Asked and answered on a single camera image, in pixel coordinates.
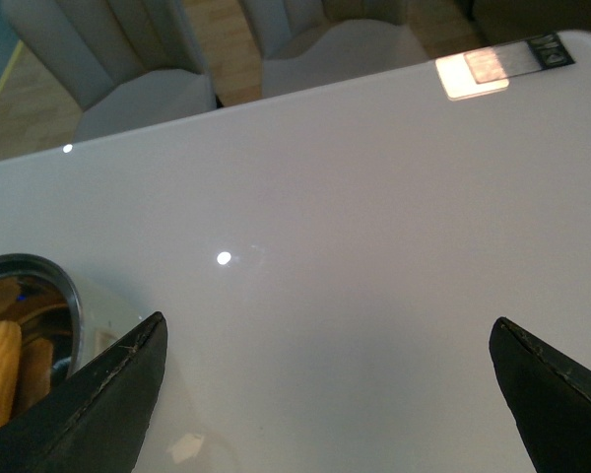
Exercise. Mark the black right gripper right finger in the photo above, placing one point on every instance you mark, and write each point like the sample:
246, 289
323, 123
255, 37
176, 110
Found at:
548, 395

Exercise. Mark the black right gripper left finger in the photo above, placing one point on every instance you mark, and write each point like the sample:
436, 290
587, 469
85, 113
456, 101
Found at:
96, 420

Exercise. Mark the cream electric cooking pot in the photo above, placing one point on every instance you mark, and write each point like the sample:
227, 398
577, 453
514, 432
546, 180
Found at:
65, 322

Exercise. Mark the table label sticker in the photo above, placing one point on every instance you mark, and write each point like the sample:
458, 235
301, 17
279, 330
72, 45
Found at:
530, 55

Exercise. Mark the beige chair left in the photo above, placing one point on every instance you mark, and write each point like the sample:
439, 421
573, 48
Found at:
126, 64

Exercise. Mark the beige chair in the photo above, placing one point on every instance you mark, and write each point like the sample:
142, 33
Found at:
308, 44
126, 64

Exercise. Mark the beige chair right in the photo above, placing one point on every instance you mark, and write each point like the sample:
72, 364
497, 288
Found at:
308, 44

